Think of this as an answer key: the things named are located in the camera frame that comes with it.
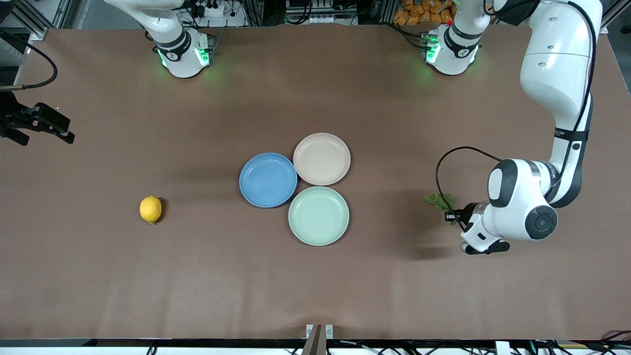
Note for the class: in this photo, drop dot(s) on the white power strip with plugs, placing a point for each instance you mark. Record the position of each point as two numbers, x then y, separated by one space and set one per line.
227 19

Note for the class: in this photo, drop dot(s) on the beige plate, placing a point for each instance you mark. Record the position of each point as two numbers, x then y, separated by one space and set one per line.
322 159

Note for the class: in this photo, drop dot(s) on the silver corner bracket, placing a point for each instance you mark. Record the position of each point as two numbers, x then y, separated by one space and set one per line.
38 33
605 29

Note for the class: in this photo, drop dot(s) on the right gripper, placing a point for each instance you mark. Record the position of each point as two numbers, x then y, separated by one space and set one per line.
11 120

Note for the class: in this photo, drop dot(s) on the silver mounting bracket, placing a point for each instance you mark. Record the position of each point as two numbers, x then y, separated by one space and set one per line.
329 331

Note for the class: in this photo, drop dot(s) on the green lettuce leaf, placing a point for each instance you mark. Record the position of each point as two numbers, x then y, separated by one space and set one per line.
435 199

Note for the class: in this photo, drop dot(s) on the grey camera pole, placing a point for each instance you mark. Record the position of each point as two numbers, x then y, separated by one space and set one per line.
315 342

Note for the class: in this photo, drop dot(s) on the blue plate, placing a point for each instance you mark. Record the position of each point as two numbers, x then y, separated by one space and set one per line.
267 180

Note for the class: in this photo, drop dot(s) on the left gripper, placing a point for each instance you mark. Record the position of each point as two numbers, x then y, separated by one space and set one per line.
467 212

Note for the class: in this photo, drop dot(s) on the brown table cover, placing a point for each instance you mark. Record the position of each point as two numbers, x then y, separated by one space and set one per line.
315 286

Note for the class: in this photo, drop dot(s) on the bag of oranges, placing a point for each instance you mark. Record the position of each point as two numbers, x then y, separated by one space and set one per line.
419 12

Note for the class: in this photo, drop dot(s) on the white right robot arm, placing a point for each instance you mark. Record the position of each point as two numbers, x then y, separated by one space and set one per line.
180 54

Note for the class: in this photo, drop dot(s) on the aluminium frame profile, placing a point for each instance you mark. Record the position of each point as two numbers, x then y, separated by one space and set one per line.
59 12
618 11

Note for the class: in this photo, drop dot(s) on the white socket strip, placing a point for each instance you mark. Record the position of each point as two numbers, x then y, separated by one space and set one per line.
323 19

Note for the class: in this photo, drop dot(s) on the yellow lemon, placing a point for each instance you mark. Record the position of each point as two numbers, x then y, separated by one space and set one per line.
150 209

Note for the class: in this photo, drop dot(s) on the pale green plate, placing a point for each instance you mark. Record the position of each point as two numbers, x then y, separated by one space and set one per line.
318 216

